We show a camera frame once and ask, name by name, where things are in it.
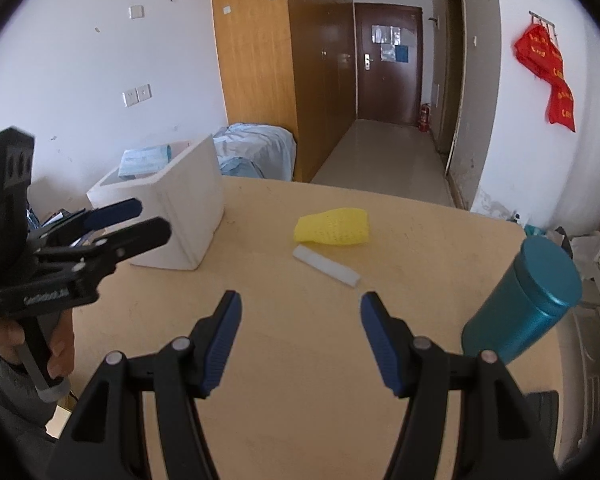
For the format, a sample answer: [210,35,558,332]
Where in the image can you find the brown side door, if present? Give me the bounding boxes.
[437,0,466,158]

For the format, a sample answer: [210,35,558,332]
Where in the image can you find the double wall switch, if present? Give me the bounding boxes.
[122,84,152,108]

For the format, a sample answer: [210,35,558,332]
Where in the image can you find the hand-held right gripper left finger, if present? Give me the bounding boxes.
[45,290,243,480]

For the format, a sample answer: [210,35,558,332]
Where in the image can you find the metal wall hook rack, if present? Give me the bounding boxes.
[528,10,556,36]

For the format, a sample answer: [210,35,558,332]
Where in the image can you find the black chair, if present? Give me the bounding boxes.
[525,390,561,466]

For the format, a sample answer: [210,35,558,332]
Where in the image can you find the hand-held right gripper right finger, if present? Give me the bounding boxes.
[360,291,563,480]

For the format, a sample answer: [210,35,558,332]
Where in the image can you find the light blue bedding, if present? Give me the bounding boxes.
[212,122,297,181]

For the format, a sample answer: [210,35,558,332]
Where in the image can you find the yellow foam net sleeve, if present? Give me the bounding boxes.
[293,207,370,247]

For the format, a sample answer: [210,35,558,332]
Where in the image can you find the person's left forearm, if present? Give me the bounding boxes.
[0,350,66,461]

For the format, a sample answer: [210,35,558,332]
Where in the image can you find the wooden wardrobe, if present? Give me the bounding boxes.
[209,0,357,183]

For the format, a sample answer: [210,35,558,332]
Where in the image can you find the clear plastic bag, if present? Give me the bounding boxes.
[118,145,173,178]

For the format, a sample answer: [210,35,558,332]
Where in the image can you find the white foam box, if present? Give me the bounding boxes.
[86,134,226,272]

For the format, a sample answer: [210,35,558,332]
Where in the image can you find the person's left hand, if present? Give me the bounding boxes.
[0,308,76,378]

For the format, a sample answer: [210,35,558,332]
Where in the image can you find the red hanging cloth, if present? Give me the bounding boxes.
[512,27,577,132]

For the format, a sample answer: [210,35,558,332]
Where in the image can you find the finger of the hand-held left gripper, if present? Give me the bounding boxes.
[35,217,172,286]
[27,198,142,251]

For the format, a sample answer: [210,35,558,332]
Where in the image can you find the papers on entrance door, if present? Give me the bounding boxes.
[371,25,409,63]

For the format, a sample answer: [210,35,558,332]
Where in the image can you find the white plastic stick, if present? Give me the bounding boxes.
[292,245,362,291]

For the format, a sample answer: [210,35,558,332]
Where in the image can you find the teal metal canister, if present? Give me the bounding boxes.
[461,236,583,365]

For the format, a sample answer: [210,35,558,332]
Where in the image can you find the dark brown entrance door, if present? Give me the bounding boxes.
[354,2,423,126]

